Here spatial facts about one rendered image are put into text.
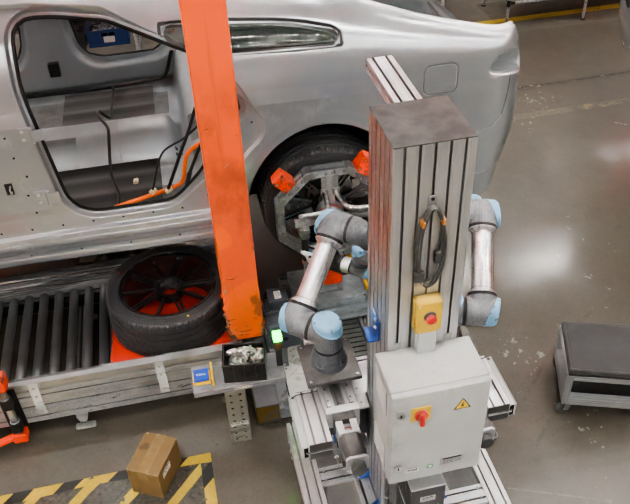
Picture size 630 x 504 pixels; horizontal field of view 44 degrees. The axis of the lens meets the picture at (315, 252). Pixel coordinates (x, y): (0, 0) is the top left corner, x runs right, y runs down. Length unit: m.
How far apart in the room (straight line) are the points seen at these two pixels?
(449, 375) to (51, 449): 2.28
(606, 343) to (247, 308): 1.78
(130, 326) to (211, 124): 1.34
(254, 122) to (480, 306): 1.35
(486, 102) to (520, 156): 2.12
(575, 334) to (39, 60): 3.63
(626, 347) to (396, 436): 1.74
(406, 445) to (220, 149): 1.31
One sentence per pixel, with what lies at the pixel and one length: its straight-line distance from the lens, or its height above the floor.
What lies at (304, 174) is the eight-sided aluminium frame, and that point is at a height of 1.11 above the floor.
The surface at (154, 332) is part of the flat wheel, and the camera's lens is 3.90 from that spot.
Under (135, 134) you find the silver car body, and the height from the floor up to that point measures 0.93.
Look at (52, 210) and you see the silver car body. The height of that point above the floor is 1.04.
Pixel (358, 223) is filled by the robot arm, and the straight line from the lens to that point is 3.09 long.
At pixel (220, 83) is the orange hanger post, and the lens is 2.92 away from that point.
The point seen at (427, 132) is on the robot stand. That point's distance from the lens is 2.22.
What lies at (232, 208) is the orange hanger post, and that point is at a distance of 3.21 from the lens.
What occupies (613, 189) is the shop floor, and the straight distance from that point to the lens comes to 5.79.
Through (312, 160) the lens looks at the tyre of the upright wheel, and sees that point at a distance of 3.76.
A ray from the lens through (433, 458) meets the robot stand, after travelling 2.83.
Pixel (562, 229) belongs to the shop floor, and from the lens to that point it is 5.32.
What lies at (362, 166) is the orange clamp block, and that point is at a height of 1.11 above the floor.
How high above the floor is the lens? 3.15
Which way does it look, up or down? 39 degrees down
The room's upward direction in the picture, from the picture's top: 3 degrees counter-clockwise
